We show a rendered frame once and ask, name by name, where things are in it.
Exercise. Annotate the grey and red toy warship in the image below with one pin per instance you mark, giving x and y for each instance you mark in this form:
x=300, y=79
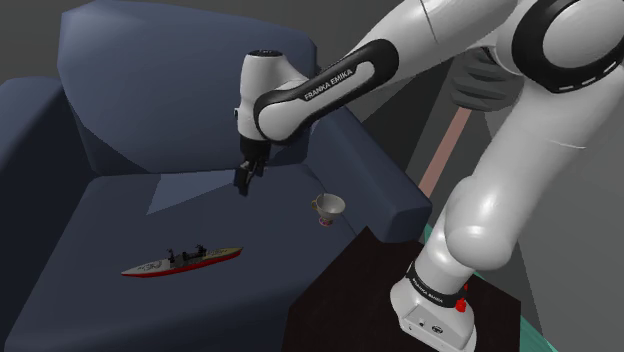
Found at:
x=185, y=262

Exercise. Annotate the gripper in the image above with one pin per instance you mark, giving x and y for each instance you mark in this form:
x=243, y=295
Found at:
x=255, y=148

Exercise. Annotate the white teacup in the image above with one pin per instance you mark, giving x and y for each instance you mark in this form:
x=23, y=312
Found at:
x=329, y=206

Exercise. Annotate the dark blue armchair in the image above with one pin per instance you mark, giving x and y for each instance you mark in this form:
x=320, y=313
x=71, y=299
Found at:
x=146, y=122

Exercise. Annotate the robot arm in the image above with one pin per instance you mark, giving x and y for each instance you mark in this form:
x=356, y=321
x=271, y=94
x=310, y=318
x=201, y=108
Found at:
x=492, y=204

